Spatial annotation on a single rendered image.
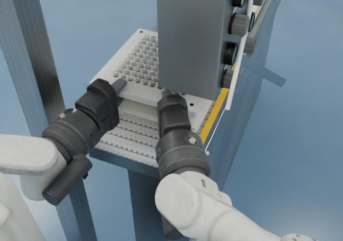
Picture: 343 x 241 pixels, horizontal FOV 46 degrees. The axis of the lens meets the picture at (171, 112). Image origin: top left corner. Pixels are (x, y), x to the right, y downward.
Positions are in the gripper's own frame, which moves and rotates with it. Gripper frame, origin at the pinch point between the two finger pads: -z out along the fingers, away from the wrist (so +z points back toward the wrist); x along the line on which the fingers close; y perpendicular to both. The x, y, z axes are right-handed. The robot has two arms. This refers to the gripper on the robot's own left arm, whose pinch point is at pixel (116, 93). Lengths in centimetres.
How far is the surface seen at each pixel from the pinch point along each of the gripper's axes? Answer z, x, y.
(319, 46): -189, 96, 15
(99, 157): 3.4, 20.3, -5.2
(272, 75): -30.9, 6.8, 24.6
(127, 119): -3.4, 10.9, -0.4
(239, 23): -2.1, -23.2, 24.5
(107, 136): 3.3, 10.8, -1.4
